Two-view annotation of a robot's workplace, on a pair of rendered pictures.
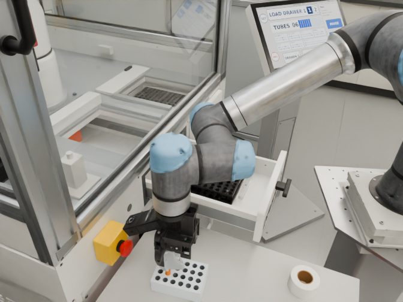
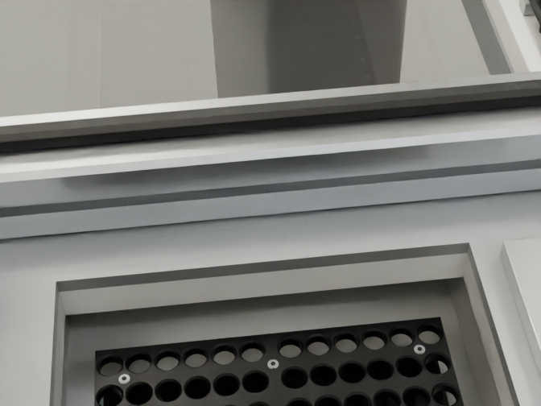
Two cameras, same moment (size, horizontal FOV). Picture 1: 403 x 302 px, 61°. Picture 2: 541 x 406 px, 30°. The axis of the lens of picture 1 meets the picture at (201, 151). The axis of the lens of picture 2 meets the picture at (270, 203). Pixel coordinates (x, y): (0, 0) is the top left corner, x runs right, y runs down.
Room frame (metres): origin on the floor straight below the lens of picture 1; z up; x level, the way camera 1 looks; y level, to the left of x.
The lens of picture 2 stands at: (1.29, 0.34, 1.32)
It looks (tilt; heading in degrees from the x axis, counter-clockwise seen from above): 47 degrees down; 245
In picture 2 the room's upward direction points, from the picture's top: 2 degrees counter-clockwise
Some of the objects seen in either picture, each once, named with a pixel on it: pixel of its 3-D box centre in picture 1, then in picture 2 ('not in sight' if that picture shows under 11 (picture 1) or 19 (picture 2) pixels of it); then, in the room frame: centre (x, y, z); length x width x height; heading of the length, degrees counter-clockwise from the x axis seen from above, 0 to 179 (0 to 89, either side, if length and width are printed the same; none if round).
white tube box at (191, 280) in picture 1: (180, 277); not in sight; (0.51, 0.04, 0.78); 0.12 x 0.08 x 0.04; 77
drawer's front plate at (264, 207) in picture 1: (271, 192); not in sight; (0.72, -0.20, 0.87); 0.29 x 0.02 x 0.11; 159
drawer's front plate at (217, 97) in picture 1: (206, 117); not in sight; (1.13, -0.01, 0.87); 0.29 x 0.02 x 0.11; 159
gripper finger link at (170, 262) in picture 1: (172, 263); not in sight; (0.48, 0.06, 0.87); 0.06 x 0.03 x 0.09; 77
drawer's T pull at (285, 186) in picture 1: (282, 186); not in sight; (0.71, -0.23, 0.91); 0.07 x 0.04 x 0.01; 159
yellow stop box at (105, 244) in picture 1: (112, 242); not in sight; (0.52, 0.20, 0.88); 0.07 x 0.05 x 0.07; 159
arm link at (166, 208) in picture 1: (172, 196); not in sight; (0.50, 0.05, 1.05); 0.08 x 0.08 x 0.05
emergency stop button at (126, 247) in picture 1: (124, 247); not in sight; (0.51, 0.17, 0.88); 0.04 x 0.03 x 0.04; 159
